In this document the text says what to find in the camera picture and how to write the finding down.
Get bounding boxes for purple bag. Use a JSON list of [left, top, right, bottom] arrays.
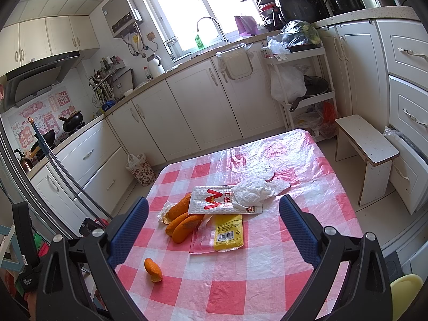
[[234, 15, 259, 37]]

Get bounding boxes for dark bag of vegetables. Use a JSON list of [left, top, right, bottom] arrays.
[[281, 20, 322, 45]]

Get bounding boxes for dark cutting board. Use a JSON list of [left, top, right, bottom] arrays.
[[110, 68, 134, 96]]

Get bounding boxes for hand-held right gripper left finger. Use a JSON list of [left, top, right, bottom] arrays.
[[35, 197, 151, 321]]

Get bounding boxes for pink printed wall sticker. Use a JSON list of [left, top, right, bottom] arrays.
[[7, 87, 84, 161]]

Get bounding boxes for red plastic bag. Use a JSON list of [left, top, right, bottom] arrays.
[[322, 102, 337, 123]]

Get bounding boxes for orange peel with stem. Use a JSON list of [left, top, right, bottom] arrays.
[[167, 192, 193, 223]]

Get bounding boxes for yellow snack packet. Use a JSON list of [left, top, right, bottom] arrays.
[[190, 212, 246, 254]]

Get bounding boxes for white wrapper with red print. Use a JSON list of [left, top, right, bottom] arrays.
[[188, 184, 265, 215]]

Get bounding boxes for utensil rack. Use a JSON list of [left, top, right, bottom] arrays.
[[85, 55, 126, 106]]

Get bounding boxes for light blue shelf frame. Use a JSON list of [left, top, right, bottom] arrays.
[[0, 224, 25, 273]]

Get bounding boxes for white hanging door bin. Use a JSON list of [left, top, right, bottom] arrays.
[[216, 43, 255, 82]]

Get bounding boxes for black wok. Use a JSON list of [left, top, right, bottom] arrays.
[[30, 130, 56, 154]]

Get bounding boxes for large white plastic bag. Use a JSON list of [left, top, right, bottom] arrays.
[[270, 65, 307, 104]]

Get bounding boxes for stack of dark containers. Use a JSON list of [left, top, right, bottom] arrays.
[[257, 0, 278, 27]]

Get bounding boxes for white rack cart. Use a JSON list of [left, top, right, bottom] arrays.
[[261, 45, 338, 141]]

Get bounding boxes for white thermos jug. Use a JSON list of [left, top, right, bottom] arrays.
[[146, 53, 166, 78]]

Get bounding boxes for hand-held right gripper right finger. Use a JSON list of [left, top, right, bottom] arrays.
[[277, 194, 393, 321]]

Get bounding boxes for white appliance counter cabinet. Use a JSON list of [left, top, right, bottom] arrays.
[[319, 17, 428, 215]]

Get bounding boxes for white stove base cabinet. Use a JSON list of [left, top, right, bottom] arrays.
[[30, 119, 134, 231]]

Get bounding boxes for black object in bin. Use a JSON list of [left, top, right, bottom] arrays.
[[78, 218, 109, 238]]

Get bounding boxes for black clay pot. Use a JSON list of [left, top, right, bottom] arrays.
[[59, 112, 85, 132]]

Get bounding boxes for white upper cabinets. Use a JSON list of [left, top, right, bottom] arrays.
[[0, 15, 101, 74]]

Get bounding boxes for black frying pan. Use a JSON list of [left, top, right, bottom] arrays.
[[289, 75, 330, 112]]

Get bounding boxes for black air fryer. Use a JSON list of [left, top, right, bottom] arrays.
[[273, 0, 318, 24]]

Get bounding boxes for dark kettle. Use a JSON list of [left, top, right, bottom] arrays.
[[15, 150, 34, 171]]

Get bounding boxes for white sink base cabinet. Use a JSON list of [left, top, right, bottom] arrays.
[[107, 38, 291, 164]]

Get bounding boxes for small white tissue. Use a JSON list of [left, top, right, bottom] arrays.
[[157, 202, 174, 224]]

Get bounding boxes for clear plastic bags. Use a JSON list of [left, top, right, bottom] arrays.
[[296, 112, 335, 139]]

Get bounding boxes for pale yellow plastic stool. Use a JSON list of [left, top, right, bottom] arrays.
[[391, 274, 422, 315]]

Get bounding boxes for small white plastic bag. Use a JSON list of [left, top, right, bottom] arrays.
[[266, 38, 291, 56]]

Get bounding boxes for grey range hood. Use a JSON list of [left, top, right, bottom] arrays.
[[3, 51, 81, 108]]

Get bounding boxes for grey water heater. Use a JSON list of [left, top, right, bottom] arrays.
[[102, 0, 143, 38]]

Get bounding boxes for floral wastebasket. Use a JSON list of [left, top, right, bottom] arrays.
[[126, 155, 156, 187]]

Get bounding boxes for long-handled broom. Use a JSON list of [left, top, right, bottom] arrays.
[[28, 117, 108, 221]]

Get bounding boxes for white wooden stool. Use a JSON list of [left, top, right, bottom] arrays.
[[334, 114, 400, 206]]

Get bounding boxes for chrome faucet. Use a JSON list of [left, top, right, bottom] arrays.
[[196, 16, 231, 44]]

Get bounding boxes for large white tissue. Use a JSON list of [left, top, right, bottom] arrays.
[[232, 172, 291, 208]]

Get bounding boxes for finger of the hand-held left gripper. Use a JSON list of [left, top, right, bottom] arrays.
[[12, 201, 38, 270]]

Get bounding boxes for pink checkered tablecloth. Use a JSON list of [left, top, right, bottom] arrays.
[[112, 130, 365, 321]]

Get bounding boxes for white bag liner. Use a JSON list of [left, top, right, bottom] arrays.
[[126, 153, 148, 169]]

